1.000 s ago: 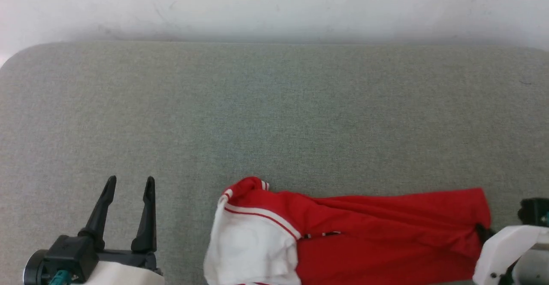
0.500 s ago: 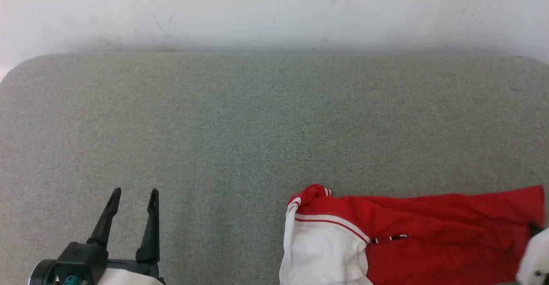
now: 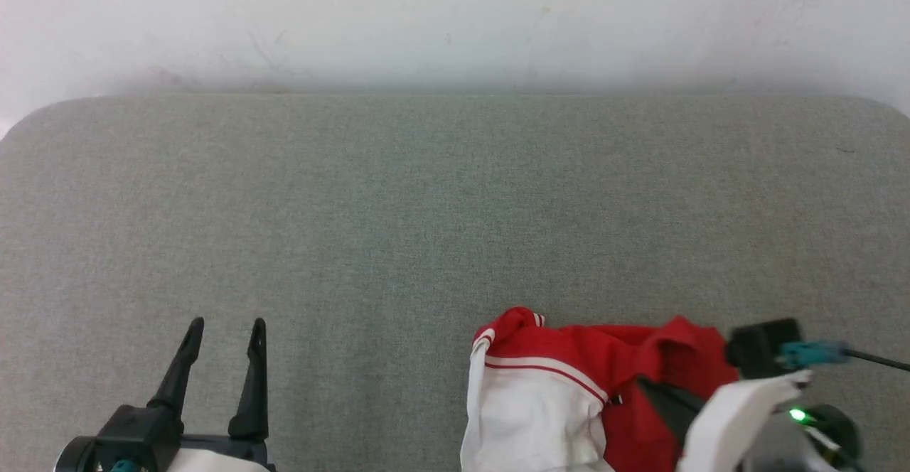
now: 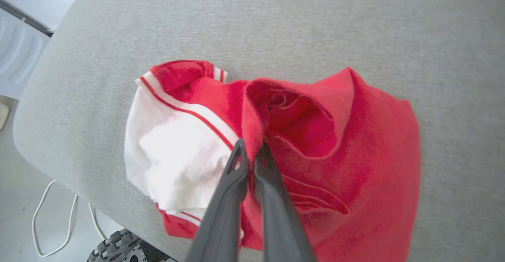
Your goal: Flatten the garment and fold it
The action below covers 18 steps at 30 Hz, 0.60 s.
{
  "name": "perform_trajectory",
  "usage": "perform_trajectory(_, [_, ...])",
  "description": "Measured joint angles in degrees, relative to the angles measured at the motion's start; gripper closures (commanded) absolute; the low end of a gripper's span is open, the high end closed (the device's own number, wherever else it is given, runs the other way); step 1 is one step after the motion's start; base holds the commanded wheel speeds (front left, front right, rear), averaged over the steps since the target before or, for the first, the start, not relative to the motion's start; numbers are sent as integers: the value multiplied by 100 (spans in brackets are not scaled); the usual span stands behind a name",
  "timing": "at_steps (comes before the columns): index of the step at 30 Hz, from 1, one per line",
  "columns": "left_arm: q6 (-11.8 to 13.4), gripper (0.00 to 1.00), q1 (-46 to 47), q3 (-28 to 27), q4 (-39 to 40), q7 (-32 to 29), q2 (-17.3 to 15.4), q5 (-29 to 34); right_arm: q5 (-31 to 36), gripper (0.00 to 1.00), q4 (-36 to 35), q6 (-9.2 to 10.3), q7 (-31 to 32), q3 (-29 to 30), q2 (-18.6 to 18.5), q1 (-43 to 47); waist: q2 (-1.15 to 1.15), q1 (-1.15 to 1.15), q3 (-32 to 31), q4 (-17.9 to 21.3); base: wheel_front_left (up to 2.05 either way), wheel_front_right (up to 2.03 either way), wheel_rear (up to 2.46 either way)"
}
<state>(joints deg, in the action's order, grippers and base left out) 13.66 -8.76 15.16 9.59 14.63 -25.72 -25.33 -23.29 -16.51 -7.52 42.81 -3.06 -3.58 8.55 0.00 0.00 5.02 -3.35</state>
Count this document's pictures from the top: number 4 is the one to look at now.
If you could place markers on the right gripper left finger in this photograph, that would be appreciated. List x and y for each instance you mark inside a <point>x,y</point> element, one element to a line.
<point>225,214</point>

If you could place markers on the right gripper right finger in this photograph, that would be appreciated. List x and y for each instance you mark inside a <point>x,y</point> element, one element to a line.
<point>278,222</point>

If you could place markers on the red and white garment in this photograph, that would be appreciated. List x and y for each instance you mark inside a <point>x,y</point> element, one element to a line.
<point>355,155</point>

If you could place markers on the black knobby wheel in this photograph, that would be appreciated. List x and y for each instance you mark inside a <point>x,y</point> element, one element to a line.
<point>122,250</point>

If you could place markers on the grey-green fabric sofa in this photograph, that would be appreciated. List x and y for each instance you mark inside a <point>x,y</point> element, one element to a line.
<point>315,25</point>

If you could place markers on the small beige floor object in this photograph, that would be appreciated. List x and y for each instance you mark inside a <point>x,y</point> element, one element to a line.
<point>3,115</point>

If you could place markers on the white ridged panel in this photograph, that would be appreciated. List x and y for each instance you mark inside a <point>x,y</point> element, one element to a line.
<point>19,57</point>

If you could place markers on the dark baseboard strip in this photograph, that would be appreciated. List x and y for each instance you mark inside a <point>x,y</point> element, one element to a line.
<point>27,20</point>

